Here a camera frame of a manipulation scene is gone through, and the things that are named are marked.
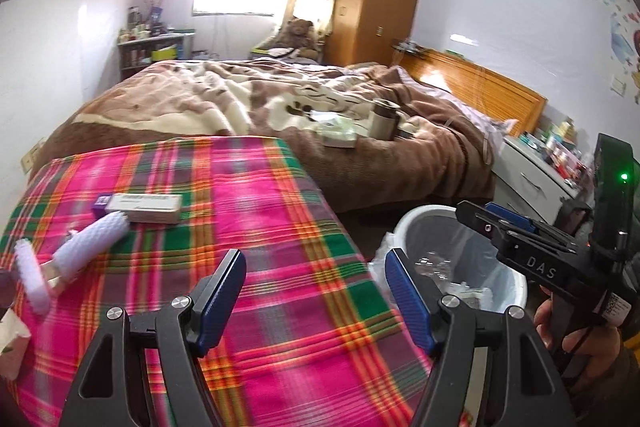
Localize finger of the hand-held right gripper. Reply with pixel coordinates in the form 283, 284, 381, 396
482, 202, 581, 253
455, 200, 508, 253

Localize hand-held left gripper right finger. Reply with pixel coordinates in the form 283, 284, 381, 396
384, 248, 571, 427

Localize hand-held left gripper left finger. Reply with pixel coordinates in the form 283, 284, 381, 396
60, 248, 247, 427

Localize white trash bin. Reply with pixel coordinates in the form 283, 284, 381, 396
372, 205, 528, 323

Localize white purple medicine box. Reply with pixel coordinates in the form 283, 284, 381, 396
92, 193, 183, 225

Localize small white foam net sleeve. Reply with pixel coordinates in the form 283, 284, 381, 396
14, 239, 52, 315

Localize white paper tissue pack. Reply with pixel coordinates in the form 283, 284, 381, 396
0, 307, 32, 380

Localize person's right forearm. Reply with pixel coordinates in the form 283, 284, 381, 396
565, 357, 640, 427

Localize person's right hand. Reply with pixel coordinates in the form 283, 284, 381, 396
532, 297, 623, 390

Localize white nightstand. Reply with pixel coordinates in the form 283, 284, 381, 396
492, 134, 583, 220

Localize pink green plaid blanket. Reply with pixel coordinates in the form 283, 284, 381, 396
0, 134, 436, 427

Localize nightstand bottles and boxes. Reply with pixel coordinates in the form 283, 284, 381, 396
520, 119, 596, 182

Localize brown cream fleece blanket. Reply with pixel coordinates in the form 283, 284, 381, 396
27, 57, 496, 212

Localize wooden headboard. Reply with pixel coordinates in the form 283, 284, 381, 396
400, 49, 548, 138

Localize steel thermos cup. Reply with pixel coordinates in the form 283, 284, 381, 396
369, 98, 398, 140

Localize white tissue box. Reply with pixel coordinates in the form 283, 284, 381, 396
315, 119, 358, 148

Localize brown teddy bear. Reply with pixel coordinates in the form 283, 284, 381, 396
272, 19, 321, 60

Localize cluttered low shelf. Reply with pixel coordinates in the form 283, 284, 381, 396
117, 32, 197, 80

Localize wall socket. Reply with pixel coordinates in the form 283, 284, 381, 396
20, 139, 46, 172

